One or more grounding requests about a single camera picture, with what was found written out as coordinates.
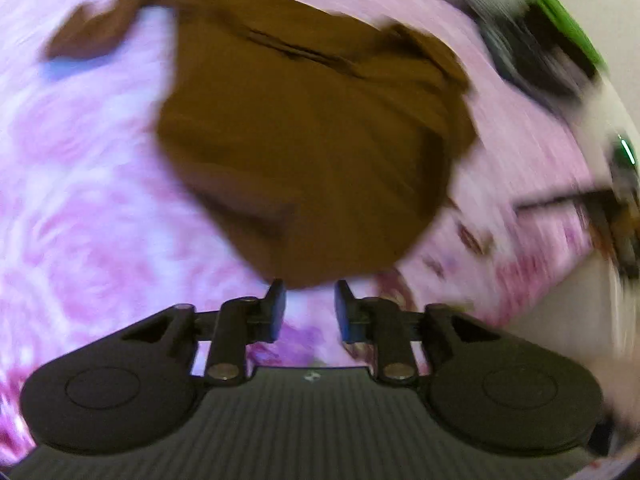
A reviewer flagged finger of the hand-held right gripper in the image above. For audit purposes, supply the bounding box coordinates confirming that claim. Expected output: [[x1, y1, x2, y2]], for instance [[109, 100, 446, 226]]
[[515, 187, 613, 213]]

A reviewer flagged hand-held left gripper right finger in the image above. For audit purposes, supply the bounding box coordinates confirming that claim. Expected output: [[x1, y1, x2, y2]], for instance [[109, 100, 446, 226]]
[[334, 279, 502, 387]]

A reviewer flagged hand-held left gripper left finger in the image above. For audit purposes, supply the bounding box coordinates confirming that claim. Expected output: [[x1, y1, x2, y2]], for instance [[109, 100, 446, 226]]
[[121, 279, 288, 387]]

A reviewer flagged brown shirt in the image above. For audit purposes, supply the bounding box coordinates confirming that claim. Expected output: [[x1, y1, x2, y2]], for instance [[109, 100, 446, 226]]
[[42, 0, 478, 292]]

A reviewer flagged black cloth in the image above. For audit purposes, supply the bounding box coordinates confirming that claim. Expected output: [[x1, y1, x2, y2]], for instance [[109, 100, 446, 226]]
[[480, 5, 601, 108]]

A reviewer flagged green cloth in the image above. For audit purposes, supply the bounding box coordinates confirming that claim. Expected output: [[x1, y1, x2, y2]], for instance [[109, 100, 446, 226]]
[[532, 0, 610, 73]]

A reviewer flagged grey cloth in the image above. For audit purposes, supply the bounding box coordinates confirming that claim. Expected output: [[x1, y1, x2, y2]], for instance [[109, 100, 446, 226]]
[[440, 0, 551, 61]]

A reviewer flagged pink floral blanket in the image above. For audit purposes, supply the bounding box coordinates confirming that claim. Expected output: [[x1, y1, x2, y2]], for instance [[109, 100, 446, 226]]
[[0, 0, 608, 448]]

